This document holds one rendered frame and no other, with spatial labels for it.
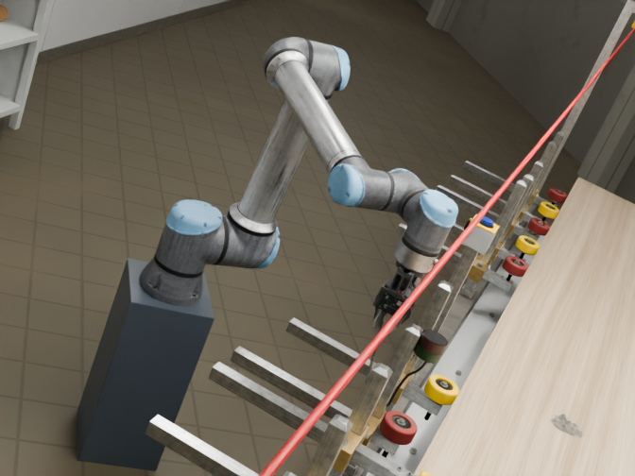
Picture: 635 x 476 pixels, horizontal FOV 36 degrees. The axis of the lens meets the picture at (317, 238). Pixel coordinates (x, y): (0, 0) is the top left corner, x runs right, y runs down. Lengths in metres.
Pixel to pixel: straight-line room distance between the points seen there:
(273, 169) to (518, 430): 0.98
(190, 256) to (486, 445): 1.03
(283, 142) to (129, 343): 0.74
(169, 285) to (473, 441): 1.04
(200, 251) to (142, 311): 0.24
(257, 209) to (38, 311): 1.23
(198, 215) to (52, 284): 1.26
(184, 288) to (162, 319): 0.11
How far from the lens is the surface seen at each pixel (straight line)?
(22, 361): 3.53
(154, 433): 1.84
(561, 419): 2.57
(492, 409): 2.46
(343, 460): 1.96
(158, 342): 2.93
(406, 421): 2.24
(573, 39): 9.42
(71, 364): 3.57
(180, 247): 2.82
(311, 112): 2.36
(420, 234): 2.16
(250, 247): 2.89
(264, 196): 2.82
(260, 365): 2.28
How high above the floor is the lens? 2.07
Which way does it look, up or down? 24 degrees down
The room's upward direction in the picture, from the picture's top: 23 degrees clockwise
